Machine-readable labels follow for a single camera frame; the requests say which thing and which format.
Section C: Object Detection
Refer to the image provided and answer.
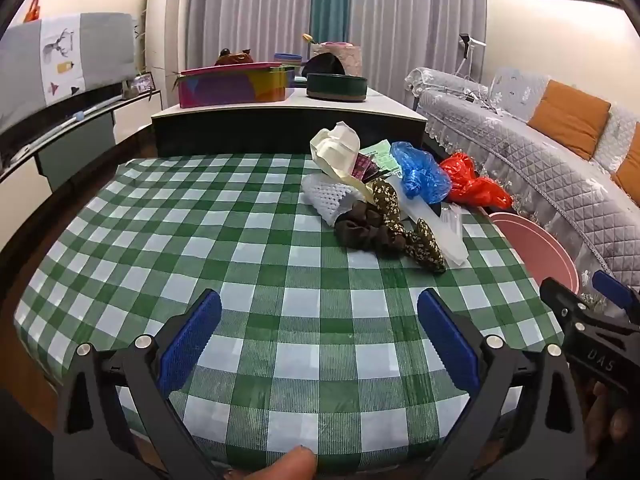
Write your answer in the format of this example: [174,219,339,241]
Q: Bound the orange cushion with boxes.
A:
[527,80,612,161]
[611,149,640,206]

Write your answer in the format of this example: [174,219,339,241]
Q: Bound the green round tin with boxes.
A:
[306,73,368,102]

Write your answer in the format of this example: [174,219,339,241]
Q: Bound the green paper leaflet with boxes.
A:
[360,141,403,173]

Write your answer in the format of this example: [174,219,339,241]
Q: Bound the white top coffee table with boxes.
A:
[151,87,428,158]

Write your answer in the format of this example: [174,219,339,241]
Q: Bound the person's dark trousers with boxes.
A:
[0,387,61,480]

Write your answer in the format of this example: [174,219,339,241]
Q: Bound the television cabinet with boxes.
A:
[0,87,163,193]

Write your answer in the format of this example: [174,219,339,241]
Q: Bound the white translucent plastic strip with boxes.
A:
[390,175,470,267]

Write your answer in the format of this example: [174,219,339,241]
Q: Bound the teal curtain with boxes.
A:
[309,0,353,56]

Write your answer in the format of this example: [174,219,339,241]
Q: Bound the brown scrunchie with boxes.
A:
[334,201,408,260]

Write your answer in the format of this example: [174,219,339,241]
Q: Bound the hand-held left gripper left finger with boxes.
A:
[52,287,223,480]

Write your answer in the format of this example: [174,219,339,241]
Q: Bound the brown floral hair band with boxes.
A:
[367,176,448,275]

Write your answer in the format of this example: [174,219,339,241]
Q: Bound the green checked tablecloth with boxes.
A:
[14,154,566,476]

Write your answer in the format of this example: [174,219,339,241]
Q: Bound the white floor lamp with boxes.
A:
[452,33,487,83]

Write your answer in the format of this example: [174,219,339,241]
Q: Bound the colourful tin box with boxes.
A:
[177,62,296,109]

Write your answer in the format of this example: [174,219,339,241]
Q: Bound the black hat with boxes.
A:
[301,54,346,77]

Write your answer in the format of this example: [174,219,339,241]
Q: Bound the grey curtain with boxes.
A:
[346,0,488,108]
[184,0,321,68]

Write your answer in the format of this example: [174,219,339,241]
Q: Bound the white and blue stick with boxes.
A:
[60,102,123,123]

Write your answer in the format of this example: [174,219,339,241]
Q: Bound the pink waste bin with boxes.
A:
[487,211,581,296]

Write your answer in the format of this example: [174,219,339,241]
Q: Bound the brown teapot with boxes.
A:
[215,48,253,67]

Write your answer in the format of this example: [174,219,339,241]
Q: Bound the green bamboo plant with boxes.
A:
[134,15,188,91]

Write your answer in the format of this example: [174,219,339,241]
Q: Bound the red plastic bag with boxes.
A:
[439,152,515,210]

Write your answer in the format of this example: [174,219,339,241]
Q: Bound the grey television dust cover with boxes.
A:
[0,12,137,121]

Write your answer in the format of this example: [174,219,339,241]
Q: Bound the white power strip with cables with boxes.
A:
[452,77,493,111]

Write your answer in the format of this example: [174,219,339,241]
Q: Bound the person's right hand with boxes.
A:
[580,380,640,480]

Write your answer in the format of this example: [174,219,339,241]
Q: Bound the maroon snack packet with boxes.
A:
[351,154,383,183]

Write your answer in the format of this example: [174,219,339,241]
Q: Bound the pink lace basket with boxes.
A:
[310,41,362,78]

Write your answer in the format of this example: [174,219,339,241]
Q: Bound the white standing air conditioner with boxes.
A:
[145,0,188,111]

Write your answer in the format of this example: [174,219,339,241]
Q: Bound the white foam fruit net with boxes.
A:
[301,174,373,226]

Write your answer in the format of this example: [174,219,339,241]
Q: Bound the person's left hand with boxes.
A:
[225,446,317,480]

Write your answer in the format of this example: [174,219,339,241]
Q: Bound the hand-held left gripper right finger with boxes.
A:
[416,287,588,480]

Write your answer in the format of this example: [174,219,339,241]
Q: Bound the grey quilted sofa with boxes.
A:
[404,66,640,301]

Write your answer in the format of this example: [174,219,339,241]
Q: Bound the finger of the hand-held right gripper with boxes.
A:
[592,270,640,313]
[539,277,591,333]

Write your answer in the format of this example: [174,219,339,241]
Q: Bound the blue plastic bag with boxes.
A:
[390,141,453,200]

